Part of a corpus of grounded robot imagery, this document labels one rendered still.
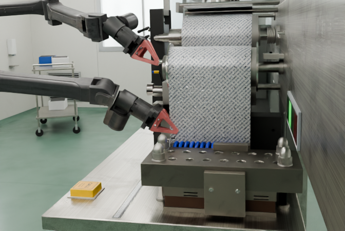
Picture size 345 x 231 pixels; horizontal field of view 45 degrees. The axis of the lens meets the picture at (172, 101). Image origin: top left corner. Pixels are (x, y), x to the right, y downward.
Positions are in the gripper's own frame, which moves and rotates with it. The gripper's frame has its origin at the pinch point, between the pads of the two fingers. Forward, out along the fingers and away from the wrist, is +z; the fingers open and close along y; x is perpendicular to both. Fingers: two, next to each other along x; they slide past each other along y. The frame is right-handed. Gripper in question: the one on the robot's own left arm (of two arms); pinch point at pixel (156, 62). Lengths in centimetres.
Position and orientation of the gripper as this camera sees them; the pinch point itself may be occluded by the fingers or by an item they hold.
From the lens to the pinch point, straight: 128.6
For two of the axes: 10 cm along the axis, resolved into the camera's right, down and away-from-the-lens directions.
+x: 6.0, -7.7, -2.0
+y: -2.3, 0.7, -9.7
